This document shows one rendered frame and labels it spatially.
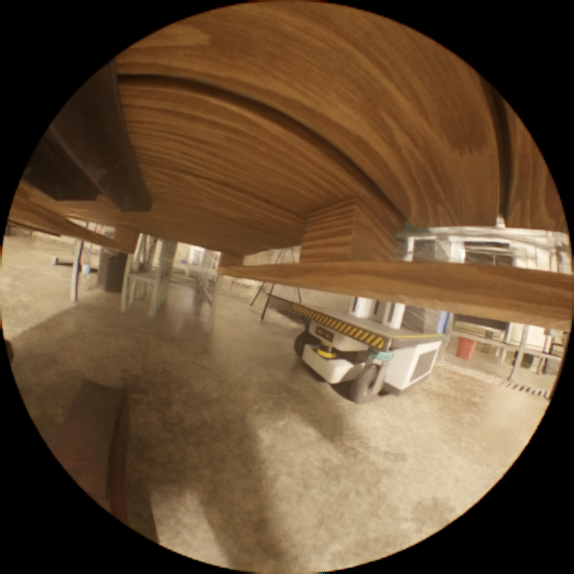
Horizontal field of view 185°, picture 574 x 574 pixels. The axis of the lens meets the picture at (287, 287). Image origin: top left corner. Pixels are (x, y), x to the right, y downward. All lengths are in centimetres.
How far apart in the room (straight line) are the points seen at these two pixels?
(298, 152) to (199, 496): 51
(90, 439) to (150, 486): 14
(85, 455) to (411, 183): 52
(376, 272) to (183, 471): 47
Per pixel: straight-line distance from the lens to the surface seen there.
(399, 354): 83
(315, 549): 43
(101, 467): 36
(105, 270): 184
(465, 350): 277
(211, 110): 15
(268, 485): 45
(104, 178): 20
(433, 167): 16
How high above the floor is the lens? 40
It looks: level
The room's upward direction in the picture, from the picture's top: 13 degrees clockwise
